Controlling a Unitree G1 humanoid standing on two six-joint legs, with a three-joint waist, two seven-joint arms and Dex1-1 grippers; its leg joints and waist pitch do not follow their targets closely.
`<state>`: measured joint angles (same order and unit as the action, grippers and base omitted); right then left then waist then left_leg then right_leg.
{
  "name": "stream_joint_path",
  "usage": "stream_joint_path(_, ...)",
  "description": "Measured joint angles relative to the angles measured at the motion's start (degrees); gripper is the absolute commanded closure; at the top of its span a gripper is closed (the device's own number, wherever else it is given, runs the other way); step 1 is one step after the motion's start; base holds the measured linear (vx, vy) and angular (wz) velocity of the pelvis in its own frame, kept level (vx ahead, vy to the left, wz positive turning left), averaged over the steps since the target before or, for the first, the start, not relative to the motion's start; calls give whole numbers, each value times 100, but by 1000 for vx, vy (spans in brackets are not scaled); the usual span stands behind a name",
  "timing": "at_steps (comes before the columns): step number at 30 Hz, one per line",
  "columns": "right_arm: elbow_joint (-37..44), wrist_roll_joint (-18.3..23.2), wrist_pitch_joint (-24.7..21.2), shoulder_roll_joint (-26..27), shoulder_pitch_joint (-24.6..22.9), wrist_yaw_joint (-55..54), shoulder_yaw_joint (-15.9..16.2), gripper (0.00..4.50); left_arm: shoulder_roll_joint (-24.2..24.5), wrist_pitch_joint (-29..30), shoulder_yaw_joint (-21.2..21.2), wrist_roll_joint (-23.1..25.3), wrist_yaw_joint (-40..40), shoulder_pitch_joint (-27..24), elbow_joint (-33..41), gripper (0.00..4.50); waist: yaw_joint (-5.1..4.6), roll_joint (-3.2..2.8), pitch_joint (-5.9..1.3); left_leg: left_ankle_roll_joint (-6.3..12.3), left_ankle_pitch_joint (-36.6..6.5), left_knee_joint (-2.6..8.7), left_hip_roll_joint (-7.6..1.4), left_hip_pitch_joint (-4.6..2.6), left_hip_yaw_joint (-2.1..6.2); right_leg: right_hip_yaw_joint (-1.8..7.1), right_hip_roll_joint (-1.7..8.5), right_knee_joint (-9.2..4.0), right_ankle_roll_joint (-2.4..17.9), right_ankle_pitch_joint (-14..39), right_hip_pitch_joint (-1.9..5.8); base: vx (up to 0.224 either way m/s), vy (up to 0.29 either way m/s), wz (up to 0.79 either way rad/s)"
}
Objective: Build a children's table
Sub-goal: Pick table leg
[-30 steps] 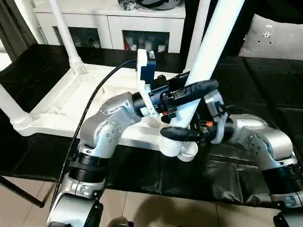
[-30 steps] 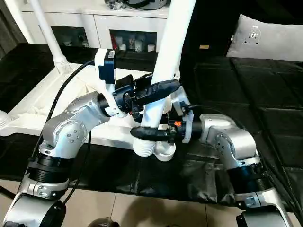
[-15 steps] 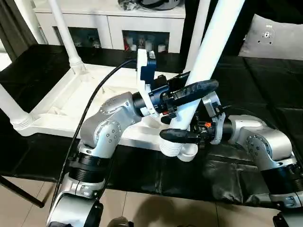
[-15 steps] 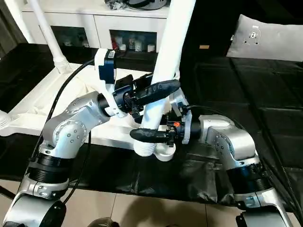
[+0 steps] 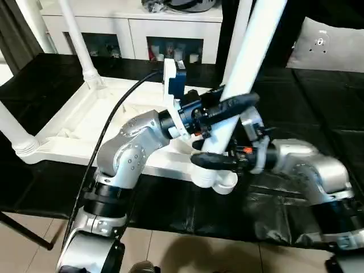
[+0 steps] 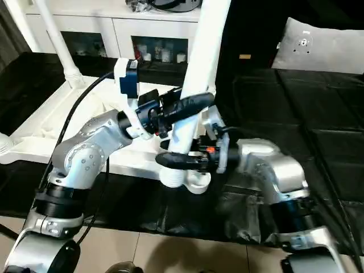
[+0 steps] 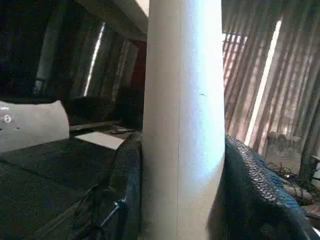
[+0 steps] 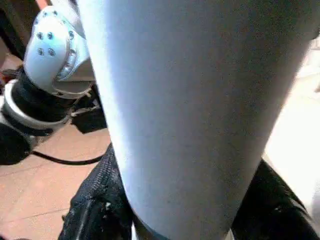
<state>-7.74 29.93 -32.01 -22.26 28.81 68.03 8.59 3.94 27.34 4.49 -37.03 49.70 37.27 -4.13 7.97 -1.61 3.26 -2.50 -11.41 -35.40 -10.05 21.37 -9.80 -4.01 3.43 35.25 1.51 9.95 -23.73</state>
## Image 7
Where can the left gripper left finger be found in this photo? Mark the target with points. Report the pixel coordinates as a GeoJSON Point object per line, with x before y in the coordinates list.
{"type": "Point", "coordinates": [125, 200]}

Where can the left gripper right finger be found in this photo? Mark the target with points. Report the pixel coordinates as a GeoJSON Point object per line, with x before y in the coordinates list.
{"type": "Point", "coordinates": [250, 200]}

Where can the white plastic table leg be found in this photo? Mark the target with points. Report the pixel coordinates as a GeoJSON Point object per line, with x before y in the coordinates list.
{"type": "Point", "coordinates": [182, 100]}

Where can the flat white board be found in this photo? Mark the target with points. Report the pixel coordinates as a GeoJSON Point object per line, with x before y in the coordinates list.
{"type": "Point", "coordinates": [100, 140]}

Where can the black work mat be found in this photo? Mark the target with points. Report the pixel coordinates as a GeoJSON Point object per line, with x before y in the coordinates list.
{"type": "Point", "coordinates": [50, 180]}

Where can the grey printed cushion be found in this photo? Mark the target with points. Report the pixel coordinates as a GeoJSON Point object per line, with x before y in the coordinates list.
{"type": "Point", "coordinates": [32, 125]}

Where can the beige pleated curtain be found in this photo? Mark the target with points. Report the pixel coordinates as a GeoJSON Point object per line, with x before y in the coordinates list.
{"type": "Point", "coordinates": [287, 75]}
{"type": "Point", "coordinates": [112, 62]}

